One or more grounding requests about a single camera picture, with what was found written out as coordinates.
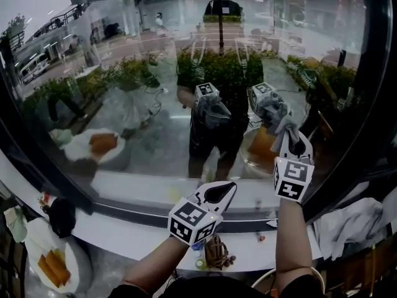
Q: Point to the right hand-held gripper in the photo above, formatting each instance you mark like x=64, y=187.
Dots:
x=293, y=178

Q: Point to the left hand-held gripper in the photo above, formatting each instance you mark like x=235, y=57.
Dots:
x=192, y=222

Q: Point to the grey cloth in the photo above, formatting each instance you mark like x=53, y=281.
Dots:
x=285, y=132

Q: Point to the large window glass pane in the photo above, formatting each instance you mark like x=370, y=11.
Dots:
x=139, y=135

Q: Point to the person's left forearm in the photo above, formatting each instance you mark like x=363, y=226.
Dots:
x=155, y=265

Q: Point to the person's right forearm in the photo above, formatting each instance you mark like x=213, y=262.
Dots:
x=293, y=244

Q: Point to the small pink object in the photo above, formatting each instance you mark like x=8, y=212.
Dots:
x=261, y=237

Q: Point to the white paper scrap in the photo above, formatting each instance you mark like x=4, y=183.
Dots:
x=272, y=223

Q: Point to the yellow-green bottle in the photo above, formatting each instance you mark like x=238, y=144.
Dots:
x=201, y=263

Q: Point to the crumpled grey fabric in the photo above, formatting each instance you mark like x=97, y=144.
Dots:
x=347, y=225

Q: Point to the person's black clothing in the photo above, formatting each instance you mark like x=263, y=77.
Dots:
x=217, y=289

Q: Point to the white window sill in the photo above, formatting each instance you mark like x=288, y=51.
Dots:
x=124, y=241

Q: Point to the round beige tub chair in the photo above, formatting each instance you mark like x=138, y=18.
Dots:
x=321, y=278

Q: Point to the white beanbag chair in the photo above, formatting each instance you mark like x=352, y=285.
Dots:
x=77, y=259

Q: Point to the black bag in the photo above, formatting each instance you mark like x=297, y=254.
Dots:
x=62, y=219

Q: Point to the small red item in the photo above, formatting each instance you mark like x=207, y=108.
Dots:
x=45, y=198

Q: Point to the long orange cushion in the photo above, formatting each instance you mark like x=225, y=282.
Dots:
x=60, y=267
x=48, y=270

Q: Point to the mint green bag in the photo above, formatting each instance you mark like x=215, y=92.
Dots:
x=17, y=225

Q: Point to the black window frame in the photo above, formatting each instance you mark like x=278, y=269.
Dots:
x=380, y=98

